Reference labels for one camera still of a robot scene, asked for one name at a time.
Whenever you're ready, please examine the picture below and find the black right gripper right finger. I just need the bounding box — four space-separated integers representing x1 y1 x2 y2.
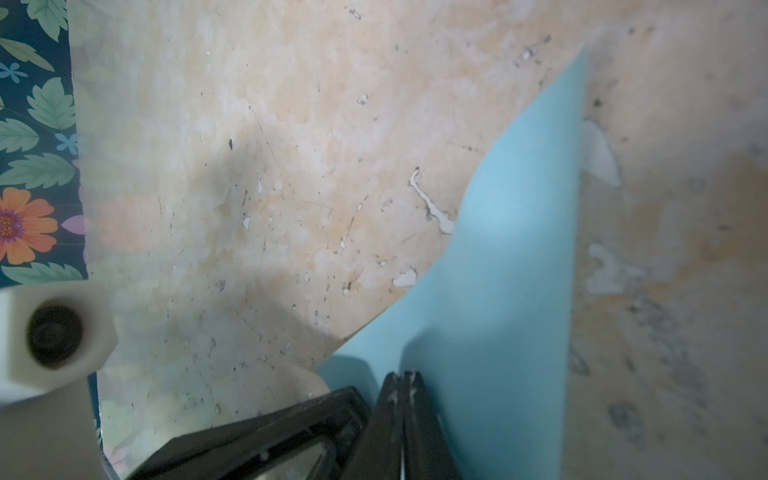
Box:
341 371 462 479

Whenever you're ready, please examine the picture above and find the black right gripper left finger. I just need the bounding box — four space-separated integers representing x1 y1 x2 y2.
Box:
129 387 371 479

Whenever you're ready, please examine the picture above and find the light blue square paper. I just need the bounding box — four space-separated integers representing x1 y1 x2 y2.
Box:
319 55 586 479

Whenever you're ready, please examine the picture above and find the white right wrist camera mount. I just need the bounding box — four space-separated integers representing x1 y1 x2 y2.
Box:
1 280 118 479

